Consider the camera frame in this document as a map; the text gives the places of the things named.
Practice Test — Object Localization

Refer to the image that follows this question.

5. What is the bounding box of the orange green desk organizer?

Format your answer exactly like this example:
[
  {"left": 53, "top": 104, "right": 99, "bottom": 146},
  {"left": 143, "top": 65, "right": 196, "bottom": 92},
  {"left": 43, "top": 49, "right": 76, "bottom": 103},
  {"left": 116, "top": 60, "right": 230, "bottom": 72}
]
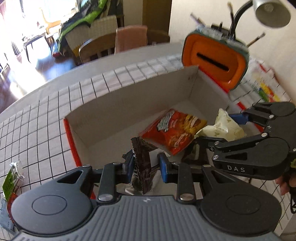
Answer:
[{"left": 182, "top": 25, "right": 250, "bottom": 93}]

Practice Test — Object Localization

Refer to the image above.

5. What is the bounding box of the colourful printed plastic bag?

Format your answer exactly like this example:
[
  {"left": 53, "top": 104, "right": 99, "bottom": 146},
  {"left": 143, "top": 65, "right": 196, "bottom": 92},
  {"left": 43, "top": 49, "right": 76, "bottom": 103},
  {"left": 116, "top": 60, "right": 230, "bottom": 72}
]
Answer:
[{"left": 240, "top": 59, "right": 287, "bottom": 105}]

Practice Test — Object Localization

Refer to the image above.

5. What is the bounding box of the pale yellow snack packet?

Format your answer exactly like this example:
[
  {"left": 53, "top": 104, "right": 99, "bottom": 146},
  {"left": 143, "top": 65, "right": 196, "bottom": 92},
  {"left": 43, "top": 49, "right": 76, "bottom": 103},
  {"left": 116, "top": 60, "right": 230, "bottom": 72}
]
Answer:
[{"left": 194, "top": 108, "right": 245, "bottom": 142}]

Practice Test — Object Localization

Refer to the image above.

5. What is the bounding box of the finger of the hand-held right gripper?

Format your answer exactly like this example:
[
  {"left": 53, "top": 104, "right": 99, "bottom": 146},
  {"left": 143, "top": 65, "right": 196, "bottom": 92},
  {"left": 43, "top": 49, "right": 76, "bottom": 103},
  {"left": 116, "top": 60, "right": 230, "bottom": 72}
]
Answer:
[
  {"left": 228, "top": 103, "right": 274, "bottom": 127},
  {"left": 198, "top": 133, "right": 270, "bottom": 163}
]

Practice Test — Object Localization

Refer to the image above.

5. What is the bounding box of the red cardboard box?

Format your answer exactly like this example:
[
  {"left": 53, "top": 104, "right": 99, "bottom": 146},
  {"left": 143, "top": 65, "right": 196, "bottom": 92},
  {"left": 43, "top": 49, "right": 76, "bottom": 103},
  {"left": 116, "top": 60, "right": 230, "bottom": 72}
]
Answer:
[{"left": 63, "top": 65, "right": 262, "bottom": 200}]

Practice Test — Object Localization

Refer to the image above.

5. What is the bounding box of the green black jacket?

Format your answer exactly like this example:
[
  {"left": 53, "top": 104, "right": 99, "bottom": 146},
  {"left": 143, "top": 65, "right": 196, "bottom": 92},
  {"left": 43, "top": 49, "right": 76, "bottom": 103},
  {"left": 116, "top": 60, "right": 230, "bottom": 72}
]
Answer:
[{"left": 57, "top": 0, "right": 109, "bottom": 50}]

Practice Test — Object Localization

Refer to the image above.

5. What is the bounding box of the grey gooseneck desk lamp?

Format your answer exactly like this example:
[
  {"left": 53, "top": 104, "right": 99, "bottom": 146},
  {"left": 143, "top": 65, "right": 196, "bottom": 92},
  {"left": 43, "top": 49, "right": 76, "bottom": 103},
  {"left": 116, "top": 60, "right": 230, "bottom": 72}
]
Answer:
[{"left": 228, "top": 0, "right": 292, "bottom": 41}]

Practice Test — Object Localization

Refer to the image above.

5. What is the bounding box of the red orange snack packet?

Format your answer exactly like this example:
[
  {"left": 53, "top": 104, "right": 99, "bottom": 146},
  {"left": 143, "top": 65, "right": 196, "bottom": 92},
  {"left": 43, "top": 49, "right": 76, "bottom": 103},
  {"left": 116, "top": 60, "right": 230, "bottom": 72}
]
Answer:
[{"left": 138, "top": 109, "right": 208, "bottom": 156}]

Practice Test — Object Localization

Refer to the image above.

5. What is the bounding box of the white pen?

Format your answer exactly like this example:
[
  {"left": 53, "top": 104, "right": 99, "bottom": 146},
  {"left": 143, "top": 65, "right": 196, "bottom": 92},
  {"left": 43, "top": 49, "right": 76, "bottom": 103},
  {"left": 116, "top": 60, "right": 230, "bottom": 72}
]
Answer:
[{"left": 190, "top": 13, "right": 205, "bottom": 25}]

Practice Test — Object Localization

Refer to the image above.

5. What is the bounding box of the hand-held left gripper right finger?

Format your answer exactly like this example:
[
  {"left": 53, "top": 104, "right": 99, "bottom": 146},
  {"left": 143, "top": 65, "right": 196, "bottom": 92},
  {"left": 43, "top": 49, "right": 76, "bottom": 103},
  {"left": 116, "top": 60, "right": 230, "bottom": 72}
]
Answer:
[{"left": 158, "top": 153, "right": 235, "bottom": 202}]

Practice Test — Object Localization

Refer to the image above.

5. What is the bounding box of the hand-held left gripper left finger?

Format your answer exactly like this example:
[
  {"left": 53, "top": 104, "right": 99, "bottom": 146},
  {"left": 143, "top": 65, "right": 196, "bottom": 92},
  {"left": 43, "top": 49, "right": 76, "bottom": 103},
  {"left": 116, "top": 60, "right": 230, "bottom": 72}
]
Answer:
[{"left": 56, "top": 153, "right": 135, "bottom": 202}]

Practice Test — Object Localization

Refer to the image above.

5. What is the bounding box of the person's right hand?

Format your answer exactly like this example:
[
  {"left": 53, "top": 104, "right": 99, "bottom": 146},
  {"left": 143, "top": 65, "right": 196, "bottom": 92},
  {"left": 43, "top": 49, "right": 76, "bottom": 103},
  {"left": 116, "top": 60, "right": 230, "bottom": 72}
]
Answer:
[{"left": 277, "top": 174, "right": 291, "bottom": 196}]

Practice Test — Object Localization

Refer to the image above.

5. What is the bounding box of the pink towel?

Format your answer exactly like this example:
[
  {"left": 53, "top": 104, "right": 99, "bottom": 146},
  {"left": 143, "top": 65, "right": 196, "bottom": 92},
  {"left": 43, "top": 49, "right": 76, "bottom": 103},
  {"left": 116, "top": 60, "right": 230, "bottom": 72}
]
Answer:
[{"left": 115, "top": 25, "right": 148, "bottom": 54}]

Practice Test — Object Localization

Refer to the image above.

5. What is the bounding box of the dark coffee table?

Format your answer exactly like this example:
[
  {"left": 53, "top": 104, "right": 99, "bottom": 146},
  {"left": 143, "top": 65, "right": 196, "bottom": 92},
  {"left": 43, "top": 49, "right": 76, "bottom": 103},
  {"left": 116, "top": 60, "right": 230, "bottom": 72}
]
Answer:
[{"left": 23, "top": 32, "right": 55, "bottom": 61}]

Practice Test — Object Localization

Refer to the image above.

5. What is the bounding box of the green snack packet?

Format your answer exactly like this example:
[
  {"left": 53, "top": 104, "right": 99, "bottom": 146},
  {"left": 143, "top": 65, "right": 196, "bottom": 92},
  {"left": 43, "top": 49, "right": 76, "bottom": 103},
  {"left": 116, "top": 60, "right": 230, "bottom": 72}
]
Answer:
[{"left": 2, "top": 161, "right": 25, "bottom": 202}]

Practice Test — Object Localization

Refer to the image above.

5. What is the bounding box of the cream yellow sofa cover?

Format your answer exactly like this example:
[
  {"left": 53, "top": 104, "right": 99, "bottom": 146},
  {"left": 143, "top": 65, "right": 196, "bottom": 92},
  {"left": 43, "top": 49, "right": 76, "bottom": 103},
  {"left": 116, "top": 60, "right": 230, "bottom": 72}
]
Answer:
[{"left": 65, "top": 16, "right": 118, "bottom": 58}]

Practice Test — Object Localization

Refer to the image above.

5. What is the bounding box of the wooden chair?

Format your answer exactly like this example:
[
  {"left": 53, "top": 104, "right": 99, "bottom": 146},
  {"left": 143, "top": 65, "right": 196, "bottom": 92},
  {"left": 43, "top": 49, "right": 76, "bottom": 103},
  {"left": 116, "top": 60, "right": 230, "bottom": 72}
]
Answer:
[{"left": 79, "top": 30, "right": 170, "bottom": 64}]

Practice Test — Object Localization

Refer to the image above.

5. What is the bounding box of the short paintbrush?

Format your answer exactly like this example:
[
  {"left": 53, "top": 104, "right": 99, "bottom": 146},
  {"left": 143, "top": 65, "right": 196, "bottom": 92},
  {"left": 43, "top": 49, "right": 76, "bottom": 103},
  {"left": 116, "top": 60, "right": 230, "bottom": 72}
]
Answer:
[{"left": 247, "top": 32, "right": 265, "bottom": 46}]

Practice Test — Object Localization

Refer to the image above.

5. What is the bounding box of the blue grey snack packet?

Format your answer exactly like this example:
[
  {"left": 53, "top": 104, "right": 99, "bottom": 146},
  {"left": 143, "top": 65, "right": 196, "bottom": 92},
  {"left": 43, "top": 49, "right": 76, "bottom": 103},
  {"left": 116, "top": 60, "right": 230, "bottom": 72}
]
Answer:
[{"left": 0, "top": 198, "right": 15, "bottom": 232}]

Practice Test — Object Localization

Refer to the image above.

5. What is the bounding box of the long paintbrush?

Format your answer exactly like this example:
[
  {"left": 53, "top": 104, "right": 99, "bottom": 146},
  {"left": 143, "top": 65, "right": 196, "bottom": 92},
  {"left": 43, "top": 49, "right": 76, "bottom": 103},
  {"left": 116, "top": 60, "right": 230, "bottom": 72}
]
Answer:
[{"left": 228, "top": 2, "right": 236, "bottom": 31}]

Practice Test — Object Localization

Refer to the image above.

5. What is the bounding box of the white checked tablecloth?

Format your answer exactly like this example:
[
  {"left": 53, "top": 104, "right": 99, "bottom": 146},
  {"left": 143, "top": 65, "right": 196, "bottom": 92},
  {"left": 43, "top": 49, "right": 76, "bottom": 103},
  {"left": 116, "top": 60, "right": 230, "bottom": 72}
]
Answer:
[{"left": 0, "top": 52, "right": 292, "bottom": 241}]

